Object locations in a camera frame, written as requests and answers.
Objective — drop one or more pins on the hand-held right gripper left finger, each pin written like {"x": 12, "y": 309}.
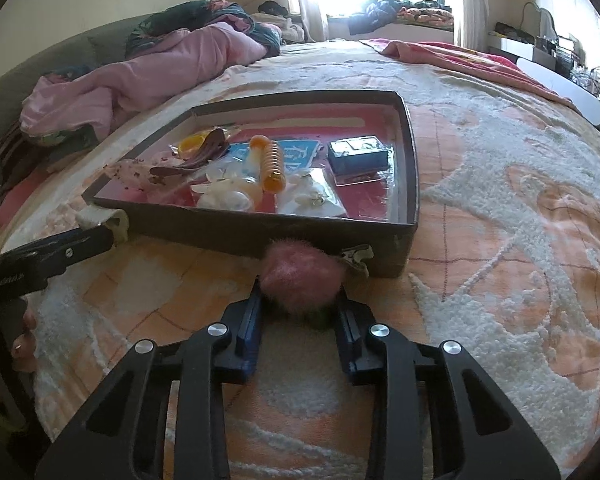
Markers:
{"x": 250, "y": 325}

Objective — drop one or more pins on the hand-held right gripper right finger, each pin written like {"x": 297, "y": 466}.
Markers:
{"x": 347, "y": 345}

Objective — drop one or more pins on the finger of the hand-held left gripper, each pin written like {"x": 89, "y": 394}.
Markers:
{"x": 82, "y": 249}

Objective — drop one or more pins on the cream ribbon hair clip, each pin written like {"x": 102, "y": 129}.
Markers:
{"x": 105, "y": 217}

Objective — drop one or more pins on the pink pompom hair clip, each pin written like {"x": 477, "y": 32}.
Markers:
{"x": 300, "y": 275}

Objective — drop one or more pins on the shallow cardboard box tray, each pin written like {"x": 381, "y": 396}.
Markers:
{"x": 205, "y": 230}

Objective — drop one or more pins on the blue jewelry packet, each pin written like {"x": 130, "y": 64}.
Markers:
{"x": 355, "y": 157}

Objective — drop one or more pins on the person's left hand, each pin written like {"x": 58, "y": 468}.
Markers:
{"x": 26, "y": 345}

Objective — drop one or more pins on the speckled clear bag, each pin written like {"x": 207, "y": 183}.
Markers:
{"x": 130, "y": 172}

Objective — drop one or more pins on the striped cloth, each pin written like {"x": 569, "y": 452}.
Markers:
{"x": 15, "y": 155}

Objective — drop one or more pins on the white shell hair clip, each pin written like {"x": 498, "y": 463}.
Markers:
{"x": 225, "y": 197}

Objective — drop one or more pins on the white earring card bag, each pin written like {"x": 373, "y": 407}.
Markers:
{"x": 305, "y": 200}

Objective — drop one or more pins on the yellow hair clip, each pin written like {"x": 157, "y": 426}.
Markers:
{"x": 190, "y": 145}

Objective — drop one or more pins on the brown hair clip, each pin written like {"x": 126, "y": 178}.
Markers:
{"x": 212, "y": 147}

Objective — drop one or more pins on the grey green headboard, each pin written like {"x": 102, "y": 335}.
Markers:
{"x": 55, "y": 60}

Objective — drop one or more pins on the pink quilt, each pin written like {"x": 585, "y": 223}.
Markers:
{"x": 155, "y": 70}

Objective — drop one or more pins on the cream orange fluffy blanket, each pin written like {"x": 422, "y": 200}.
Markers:
{"x": 505, "y": 210}

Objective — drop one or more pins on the dark floral duvet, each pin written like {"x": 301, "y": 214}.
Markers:
{"x": 190, "y": 15}

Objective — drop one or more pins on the pile of clothes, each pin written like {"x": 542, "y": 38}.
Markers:
{"x": 280, "y": 22}

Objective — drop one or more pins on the red blanket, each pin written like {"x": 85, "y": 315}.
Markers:
{"x": 460, "y": 62}

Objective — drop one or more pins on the white curtain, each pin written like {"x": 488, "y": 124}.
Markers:
{"x": 467, "y": 5}
{"x": 312, "y": 20}

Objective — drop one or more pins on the white window seat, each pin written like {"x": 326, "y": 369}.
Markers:
{"x": 410, "y": 34}

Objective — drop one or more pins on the dark jacket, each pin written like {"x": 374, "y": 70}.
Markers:
{"x": 377, "y": 10}

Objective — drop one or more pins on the floral cloth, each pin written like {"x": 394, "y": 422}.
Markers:
{"x": 425, "y": 16}

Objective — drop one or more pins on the white footboard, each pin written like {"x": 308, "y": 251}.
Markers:
{"x": 570, "y": 90}

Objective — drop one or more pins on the white desk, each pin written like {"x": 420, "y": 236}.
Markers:
{"x": 520, "y": 50}

